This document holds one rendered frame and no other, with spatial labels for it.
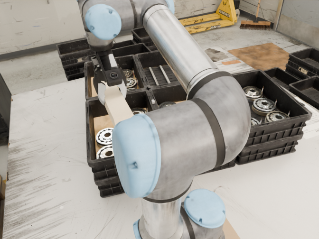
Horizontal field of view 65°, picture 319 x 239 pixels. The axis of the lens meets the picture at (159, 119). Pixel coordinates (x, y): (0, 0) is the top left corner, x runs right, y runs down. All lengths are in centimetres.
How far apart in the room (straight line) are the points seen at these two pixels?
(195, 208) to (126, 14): 53
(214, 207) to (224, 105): 42
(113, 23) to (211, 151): 39
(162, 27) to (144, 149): 32
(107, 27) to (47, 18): 361
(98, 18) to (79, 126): 91
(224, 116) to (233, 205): 72
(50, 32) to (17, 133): 287
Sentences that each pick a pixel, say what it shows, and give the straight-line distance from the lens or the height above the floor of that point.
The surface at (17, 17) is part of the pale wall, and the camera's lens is 422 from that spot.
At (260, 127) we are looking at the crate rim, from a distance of 104.
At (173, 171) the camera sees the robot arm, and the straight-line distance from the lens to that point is 34.
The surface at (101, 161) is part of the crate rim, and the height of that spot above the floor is 93.
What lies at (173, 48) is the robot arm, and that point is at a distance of 51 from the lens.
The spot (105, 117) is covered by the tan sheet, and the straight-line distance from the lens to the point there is 123.
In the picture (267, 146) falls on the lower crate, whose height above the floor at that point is 80.
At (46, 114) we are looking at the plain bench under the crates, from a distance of 161.
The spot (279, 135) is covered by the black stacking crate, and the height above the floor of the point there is 84.
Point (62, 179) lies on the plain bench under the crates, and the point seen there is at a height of 70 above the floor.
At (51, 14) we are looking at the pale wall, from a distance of 420.
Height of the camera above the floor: 159
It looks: 40 degrees down
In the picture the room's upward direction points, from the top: 4 degrees counter-clockwise
